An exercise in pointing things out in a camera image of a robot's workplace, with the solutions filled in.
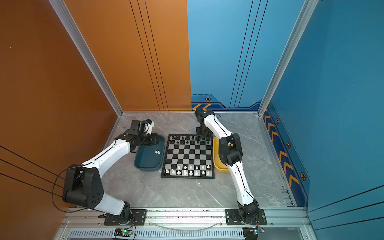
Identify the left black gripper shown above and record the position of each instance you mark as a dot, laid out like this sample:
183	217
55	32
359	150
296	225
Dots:
154	137

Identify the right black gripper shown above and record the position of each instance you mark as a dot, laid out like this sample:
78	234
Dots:
199	134

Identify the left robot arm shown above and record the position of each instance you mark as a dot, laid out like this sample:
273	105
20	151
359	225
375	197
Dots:
83	183

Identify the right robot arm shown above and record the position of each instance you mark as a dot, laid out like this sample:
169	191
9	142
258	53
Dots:
231	154

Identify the left green circuit board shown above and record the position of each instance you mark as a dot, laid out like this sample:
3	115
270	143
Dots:
123	234

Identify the green circuit board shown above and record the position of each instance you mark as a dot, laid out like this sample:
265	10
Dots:
123	234
252	233

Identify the right green circuit board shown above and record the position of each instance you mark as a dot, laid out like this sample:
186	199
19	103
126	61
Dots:
252	233

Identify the teal plastic tray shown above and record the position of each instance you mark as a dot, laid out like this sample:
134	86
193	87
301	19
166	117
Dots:
150	158

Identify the black white chessboard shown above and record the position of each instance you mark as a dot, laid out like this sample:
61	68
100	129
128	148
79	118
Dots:
189	157

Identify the yellow plastic tray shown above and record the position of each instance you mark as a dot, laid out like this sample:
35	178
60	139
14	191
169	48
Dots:
219	166

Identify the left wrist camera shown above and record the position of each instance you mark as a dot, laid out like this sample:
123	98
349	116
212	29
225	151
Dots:
149	125

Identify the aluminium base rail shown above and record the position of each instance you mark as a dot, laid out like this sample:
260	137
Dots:
205	223

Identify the aluminium corner post left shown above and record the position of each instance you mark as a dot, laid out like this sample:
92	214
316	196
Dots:
75	34

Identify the aluminium corner post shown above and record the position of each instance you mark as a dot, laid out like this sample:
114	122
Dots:
294	38
75	34

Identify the aluminium corner post right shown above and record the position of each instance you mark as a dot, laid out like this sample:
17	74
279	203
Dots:
294	38

